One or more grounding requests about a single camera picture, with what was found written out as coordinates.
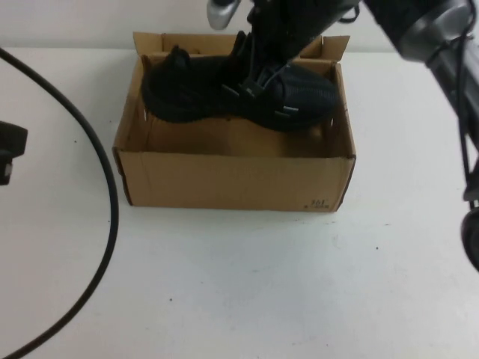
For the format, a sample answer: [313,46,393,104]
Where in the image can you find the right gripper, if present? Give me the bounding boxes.
[250,0,362,65]

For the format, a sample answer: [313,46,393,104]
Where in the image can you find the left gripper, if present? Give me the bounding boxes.
[0,121,30,187]

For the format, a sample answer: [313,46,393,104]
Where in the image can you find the black mesh sneaker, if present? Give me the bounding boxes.
[141,31,342,132]

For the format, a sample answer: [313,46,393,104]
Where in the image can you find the brown cardboard shoe box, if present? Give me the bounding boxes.
[112,31,359,208]

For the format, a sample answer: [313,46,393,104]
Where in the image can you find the right wrist camera black silver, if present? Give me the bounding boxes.
[207,0,240,30]

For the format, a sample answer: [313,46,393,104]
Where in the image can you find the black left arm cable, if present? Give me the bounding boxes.
[0,46,119,355]

